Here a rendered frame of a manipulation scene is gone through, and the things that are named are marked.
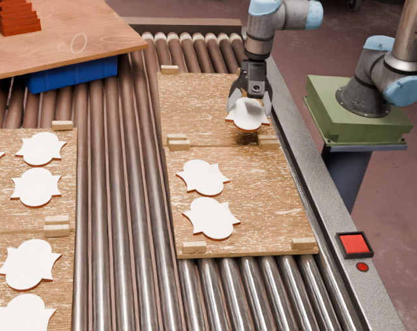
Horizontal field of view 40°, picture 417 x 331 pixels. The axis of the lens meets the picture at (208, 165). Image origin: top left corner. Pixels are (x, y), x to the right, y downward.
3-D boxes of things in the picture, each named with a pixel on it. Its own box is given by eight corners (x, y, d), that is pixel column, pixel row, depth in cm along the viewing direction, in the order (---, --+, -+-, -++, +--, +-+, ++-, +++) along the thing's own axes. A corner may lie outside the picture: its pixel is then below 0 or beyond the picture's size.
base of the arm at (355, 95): (373, 89, 199) (383, 64, 193) (392, 115, 188) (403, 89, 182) (333, 88, 195) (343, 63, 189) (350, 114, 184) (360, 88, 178)
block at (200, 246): (205, 247, 137) (206, 240, 136) (206, 253, 136) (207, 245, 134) (180, 248, 137) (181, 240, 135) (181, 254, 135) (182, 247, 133)
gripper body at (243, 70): (264, 79, 167) (270, 41, 159) (264, 95, 160) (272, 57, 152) (238, 76, 166) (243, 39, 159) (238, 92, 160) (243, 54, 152)
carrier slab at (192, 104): (255, 78, 204) (256, 74, 203) (278, 150, 173) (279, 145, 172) (156, 75, 199) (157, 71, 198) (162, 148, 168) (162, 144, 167)
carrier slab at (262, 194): (280, 150, 172) (281, 146, 171) (318, 253, 141) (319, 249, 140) (164, 151, 167) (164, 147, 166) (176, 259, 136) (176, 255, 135)
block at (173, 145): (188, 147, 167) (189, 139, 165) (189, 151, 166) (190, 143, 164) (168, 147, 166) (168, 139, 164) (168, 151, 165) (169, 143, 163)
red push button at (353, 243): (360, 238, 148) (361, 234, 147) (368, 255, 143) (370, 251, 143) (337, 239, 147) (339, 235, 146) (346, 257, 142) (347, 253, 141)
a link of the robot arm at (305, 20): (313, -11, 155) (274, -11, 153) (328, 8, 146) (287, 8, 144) (307, 16, 160) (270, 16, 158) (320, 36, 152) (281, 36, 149)
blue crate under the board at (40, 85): (83, 36, 215) (83, 11, 209) (119, 75, 196) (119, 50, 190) (0, 51, 201) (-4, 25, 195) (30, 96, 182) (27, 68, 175)
